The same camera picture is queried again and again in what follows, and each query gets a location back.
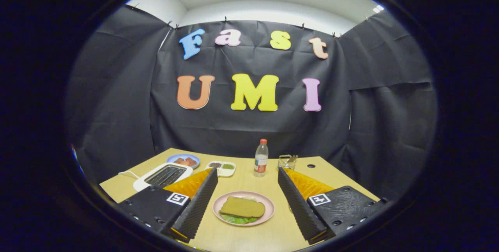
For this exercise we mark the white toaster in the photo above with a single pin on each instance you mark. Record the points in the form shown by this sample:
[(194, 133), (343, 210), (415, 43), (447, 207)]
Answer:
[(142, 183)]

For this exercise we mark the blue round plate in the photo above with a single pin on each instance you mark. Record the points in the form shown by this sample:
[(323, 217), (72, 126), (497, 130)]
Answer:
[(171, 158)]

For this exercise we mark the clear bottle with red cap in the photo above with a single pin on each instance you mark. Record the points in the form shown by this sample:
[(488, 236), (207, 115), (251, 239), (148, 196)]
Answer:
[(260, 162)]

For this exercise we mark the pink round plate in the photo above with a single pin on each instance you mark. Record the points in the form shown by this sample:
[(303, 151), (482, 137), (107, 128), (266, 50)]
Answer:
[(269, 207)]

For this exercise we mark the small ceiling light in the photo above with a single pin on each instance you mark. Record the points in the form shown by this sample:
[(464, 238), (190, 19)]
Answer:
[(378, 8)]

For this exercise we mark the white divided dish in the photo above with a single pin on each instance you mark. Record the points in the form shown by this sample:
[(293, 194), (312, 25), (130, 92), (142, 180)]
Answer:
[(230, 171)]

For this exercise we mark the brown meat patty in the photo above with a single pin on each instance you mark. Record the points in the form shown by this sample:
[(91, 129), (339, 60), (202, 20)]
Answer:
[(193, 162), (179, 161)]

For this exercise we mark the green lettuce leaf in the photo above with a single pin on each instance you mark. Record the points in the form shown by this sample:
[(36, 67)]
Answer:
[(236, 219)]

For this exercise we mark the black backdrop cloth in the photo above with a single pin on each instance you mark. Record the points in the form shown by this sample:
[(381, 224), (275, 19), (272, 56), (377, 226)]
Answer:
[(249, 131)]

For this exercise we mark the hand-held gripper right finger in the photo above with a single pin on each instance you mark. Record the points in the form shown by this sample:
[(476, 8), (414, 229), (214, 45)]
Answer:
[(296, 205)]

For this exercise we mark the plain brown bread slice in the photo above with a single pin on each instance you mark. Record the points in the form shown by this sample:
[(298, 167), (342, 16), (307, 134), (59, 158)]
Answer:
[(241, 207)]

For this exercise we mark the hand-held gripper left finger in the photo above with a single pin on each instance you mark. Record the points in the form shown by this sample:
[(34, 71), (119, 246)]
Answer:
[(200, 201)]

